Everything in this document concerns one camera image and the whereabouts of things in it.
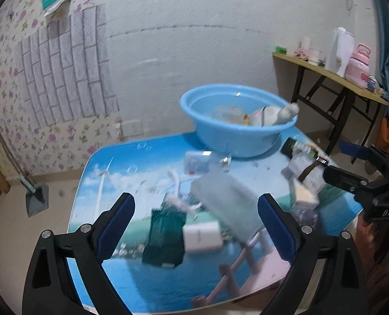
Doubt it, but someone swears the white wall socket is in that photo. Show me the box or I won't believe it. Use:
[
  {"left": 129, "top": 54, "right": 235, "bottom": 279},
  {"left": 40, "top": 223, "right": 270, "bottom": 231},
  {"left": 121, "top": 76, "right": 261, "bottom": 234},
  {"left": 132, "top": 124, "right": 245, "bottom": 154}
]
[{"left": 117, "top": 121, "right": 144, "bottom": 140}]

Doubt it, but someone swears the white plush toy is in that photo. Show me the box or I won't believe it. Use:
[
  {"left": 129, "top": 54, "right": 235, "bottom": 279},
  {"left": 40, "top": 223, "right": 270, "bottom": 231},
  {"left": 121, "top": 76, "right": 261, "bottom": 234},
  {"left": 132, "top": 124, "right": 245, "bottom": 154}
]
[{"left": 250, "top": 103, "right": 300, "bottom": 127}]

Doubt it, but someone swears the clear plastic container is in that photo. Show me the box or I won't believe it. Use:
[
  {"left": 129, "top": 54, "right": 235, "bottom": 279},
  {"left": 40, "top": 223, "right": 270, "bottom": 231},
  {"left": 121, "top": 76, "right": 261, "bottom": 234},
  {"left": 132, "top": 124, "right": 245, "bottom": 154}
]
[{"left": 211, "top": 105, "right": 251, "bottom": 126}]

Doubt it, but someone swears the cream packet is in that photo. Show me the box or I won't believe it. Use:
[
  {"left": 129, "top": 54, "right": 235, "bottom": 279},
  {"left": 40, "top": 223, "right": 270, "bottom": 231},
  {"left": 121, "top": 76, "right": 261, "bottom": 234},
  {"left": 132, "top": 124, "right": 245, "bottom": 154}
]
[{"left": 293, "top": 182, "right": 320, "bottom": 208}]

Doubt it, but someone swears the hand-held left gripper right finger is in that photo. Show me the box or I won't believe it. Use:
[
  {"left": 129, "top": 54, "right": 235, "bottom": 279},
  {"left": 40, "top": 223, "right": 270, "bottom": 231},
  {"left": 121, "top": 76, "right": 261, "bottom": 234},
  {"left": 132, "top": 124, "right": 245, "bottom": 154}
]
[{"left": 257, "top": 193, "right": 367, "bottom": 315}]

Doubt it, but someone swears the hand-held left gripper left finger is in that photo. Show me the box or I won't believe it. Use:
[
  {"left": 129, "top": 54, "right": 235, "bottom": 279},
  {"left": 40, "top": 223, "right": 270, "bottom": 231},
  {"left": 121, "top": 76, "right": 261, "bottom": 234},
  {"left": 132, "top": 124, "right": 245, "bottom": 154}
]
[{"left": 22, "top": 193, "right": 136, "bottom": 315}]

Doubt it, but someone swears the blue plastic basin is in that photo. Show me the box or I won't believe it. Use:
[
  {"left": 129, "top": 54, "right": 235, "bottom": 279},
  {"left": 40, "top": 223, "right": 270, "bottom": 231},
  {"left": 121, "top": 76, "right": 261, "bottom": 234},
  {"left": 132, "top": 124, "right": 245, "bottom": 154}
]
[{"left": 180, "top": 85, "right": 298, "bottom": 158}]

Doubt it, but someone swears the dark green bottle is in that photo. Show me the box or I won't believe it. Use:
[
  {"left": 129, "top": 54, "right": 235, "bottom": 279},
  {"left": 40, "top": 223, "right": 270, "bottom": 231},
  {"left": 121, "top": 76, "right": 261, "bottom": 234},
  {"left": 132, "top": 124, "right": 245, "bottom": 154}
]
[{"left": 281, "top": 137, "right": 329, "bottom": 165}]

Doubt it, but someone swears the white kettle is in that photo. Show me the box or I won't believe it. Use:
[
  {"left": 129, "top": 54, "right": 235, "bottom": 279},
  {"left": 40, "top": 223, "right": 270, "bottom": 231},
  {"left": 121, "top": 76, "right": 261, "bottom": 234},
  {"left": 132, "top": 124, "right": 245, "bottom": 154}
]
[{"left": 324, "top": 28, "right": 356, "bottom": 77}]

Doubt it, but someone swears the white rectangular box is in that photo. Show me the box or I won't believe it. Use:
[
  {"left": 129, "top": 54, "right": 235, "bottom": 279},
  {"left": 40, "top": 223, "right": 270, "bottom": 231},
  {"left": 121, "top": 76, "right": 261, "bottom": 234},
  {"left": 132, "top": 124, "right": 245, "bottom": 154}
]
[{"left": 182, "top": 221, "right": 224, "bottom": 254}]

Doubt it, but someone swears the grey dustpan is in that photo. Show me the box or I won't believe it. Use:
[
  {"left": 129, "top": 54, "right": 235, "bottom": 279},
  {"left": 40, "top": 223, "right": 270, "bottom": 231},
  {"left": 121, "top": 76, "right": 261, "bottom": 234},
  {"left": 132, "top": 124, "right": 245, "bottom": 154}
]
[{"left": 25, "top": 184, "right": 49, "bottom": 217}]

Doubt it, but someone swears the pink water bottle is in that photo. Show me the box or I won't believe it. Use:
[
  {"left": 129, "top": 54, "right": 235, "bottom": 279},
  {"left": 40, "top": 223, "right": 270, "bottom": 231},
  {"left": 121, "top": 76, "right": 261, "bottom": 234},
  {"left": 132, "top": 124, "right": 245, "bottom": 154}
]
[{"left": 345, "top": 43, "right": 372, "bottom": 87}]

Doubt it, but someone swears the orange cloth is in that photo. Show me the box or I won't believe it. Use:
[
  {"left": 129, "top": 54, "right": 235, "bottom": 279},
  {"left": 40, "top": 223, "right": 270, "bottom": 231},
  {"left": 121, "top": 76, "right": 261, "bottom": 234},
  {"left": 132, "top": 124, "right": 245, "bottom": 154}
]
[{"left": 376, "top": 116, "right": 389, "bottom": 158}]

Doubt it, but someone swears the white plastic hook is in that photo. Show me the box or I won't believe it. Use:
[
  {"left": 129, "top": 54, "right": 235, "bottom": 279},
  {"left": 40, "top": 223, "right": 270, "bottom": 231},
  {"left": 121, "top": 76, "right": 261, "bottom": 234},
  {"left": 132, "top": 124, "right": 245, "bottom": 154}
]
[{"left": 165, "top": 169, "right": 203, "bottom": 214}]

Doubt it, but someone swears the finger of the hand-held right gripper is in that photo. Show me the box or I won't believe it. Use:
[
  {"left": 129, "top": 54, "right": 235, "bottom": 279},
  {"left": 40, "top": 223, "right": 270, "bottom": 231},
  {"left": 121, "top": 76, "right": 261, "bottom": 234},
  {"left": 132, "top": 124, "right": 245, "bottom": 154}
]
[
  {"left": 324, "top": 165, "right": 370, "bottom": 201},
  {"left": 340, "top": 141, "right": 389, "bottom": 178}
]

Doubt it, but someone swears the wooden folding table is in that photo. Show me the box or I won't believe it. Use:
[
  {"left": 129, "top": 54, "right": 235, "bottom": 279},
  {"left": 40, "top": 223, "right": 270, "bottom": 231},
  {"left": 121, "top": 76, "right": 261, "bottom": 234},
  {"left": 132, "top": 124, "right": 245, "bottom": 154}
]
[{"left": 272, "top": 52, "right": 388, "bottom": 165}]

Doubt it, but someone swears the green snack packet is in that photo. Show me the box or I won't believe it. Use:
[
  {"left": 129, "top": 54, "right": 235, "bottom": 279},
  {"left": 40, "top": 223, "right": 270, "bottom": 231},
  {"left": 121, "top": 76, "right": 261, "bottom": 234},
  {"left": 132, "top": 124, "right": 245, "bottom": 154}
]
[{"left": 142, "top": 208, "right": 187, "bottom": 268}]

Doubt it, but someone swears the translucent plastic box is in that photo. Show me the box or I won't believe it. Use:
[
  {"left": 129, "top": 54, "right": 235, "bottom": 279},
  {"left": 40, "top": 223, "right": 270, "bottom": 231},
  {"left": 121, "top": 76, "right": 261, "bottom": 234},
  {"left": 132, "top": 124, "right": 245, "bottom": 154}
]
[{"left": 191, "top": 171, "right": 264, "bottom": 242}]

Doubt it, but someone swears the clear plastic bottle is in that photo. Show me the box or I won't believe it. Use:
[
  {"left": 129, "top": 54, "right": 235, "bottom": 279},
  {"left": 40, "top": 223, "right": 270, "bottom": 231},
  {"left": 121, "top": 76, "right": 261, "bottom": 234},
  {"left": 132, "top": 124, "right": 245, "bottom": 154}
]
[{"left": 185, "top": 151, "right": 232, "bottom": 175}]

